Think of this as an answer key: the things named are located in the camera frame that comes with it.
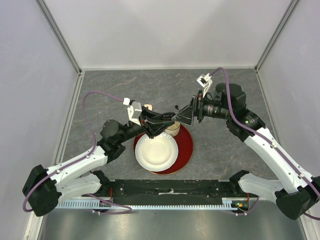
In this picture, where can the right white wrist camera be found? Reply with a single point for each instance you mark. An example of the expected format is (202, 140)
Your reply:
(205, 81)

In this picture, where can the grey cable duct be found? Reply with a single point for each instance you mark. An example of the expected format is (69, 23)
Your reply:
(98, 205)

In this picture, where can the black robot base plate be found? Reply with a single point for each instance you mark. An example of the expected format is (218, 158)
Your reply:
(124, 188)

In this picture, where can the white paper plate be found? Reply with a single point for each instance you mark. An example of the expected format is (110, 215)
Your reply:
(156, 154)

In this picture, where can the pink earbud charging case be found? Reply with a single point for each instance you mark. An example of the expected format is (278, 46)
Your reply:
(148, 107)

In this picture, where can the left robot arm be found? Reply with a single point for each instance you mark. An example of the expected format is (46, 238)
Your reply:
(45, 188)

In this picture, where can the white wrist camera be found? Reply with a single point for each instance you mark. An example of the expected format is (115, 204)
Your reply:
(134, 111)
(205, 81)

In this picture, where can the red round tray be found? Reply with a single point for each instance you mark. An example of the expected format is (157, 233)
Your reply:
(185, 150)

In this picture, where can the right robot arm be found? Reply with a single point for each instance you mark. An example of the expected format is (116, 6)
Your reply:
(296, 190)

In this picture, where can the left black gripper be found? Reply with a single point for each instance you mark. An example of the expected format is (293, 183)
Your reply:
(153, 122)

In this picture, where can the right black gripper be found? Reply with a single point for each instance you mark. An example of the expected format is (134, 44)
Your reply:
(194, 108)

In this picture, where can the black earbud charging case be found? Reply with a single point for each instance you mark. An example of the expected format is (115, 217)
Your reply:
(167, 116)

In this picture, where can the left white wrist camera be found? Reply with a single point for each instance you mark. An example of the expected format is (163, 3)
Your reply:
(134, 111)

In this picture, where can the beige mug black handle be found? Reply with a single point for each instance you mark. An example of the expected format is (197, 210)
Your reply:
(174, 129)

